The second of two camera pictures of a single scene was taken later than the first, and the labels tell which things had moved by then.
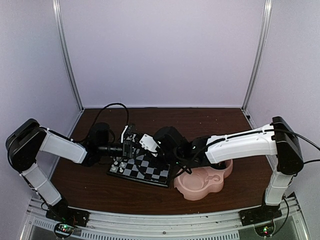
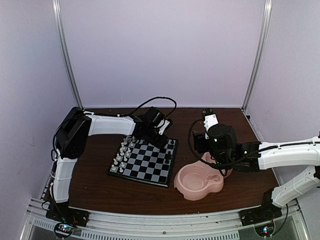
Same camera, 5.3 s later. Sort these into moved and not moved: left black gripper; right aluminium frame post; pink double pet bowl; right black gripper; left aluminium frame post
Moved: right black gripper; left black gripper
Not moved: pink double pet bowl; left aluminium frame post; right aluminium frame post
